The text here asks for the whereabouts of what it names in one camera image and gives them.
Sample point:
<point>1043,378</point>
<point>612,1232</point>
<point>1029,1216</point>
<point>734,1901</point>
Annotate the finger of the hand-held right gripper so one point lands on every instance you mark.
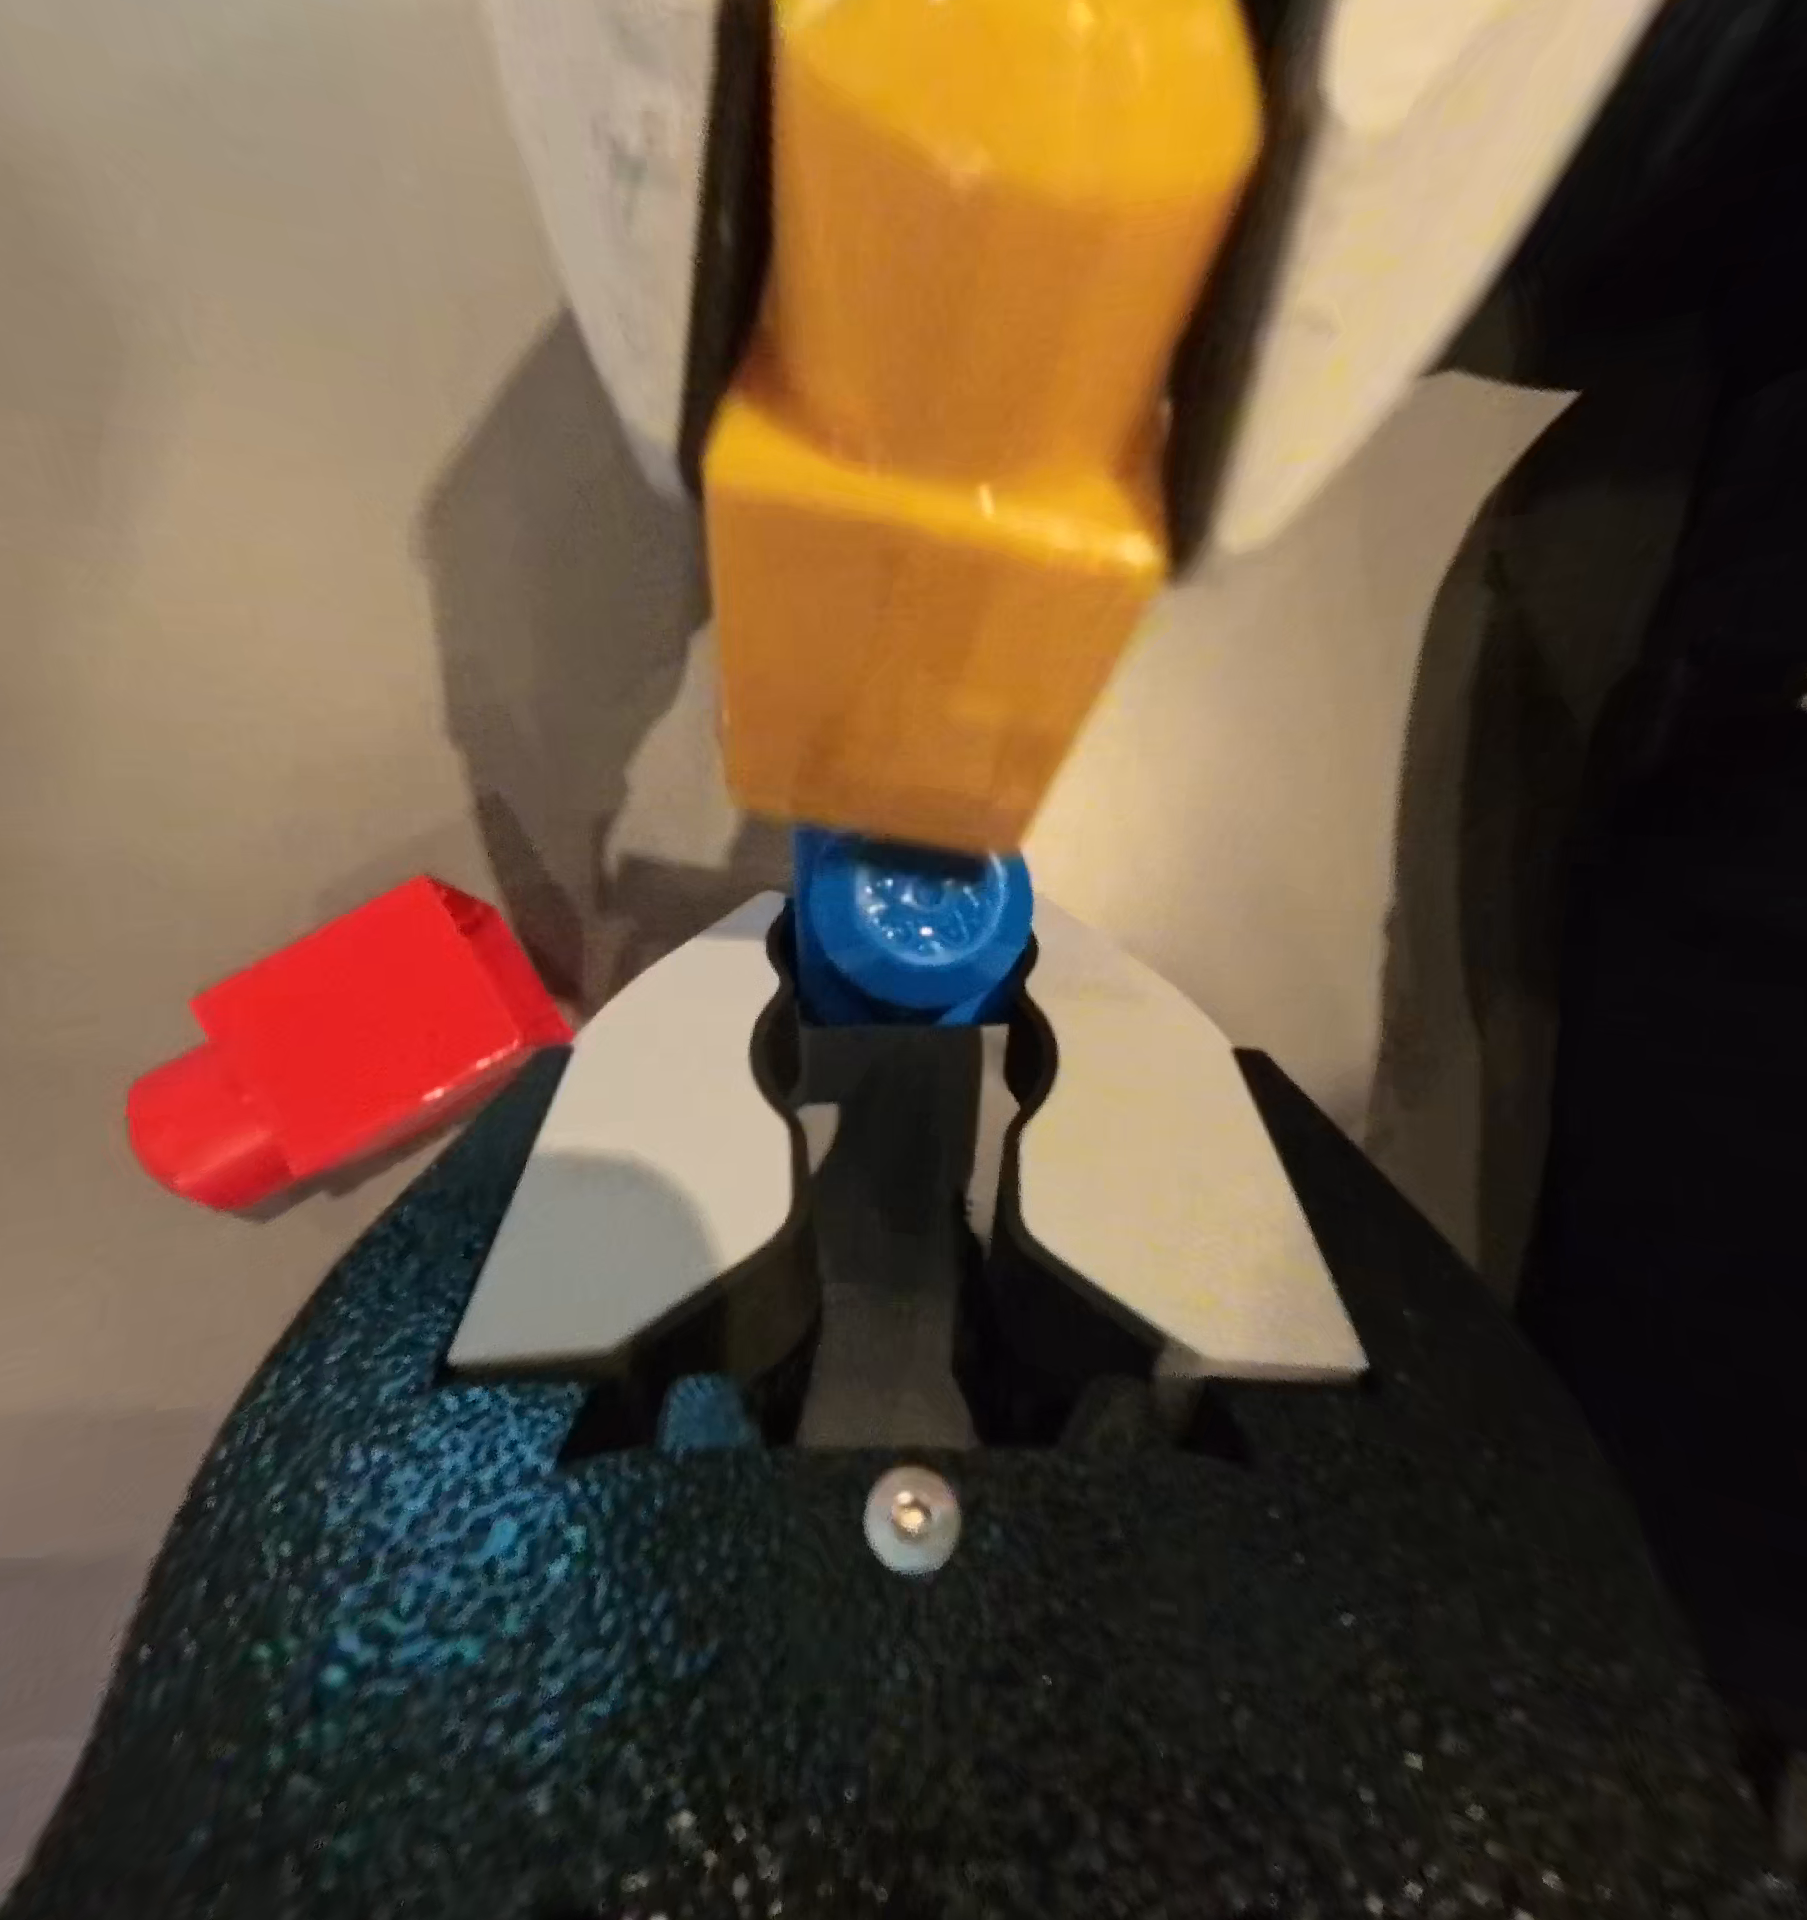
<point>1383,225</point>
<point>618,180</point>

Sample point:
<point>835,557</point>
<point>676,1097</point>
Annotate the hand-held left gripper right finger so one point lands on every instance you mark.
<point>1157,1185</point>

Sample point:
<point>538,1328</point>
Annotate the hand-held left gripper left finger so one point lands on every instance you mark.
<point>626,1185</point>

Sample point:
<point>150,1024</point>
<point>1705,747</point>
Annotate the red mega block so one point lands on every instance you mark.
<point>356,1035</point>

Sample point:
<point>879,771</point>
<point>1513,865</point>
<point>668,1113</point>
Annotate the blue mega block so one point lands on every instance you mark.
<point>903,930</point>

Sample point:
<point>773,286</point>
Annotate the yellow mega block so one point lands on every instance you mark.
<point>933,495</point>

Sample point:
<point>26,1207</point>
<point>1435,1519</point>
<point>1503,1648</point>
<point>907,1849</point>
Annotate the person's black printed sweatshirt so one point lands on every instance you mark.
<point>1697,901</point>

